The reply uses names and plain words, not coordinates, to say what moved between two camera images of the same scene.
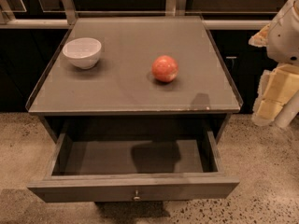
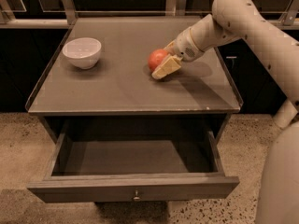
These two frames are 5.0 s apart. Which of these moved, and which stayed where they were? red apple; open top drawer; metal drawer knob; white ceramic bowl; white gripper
Moved: white gripper; red apple
Stayed: metal drawer knob; white ceramic bowl; open top drawer
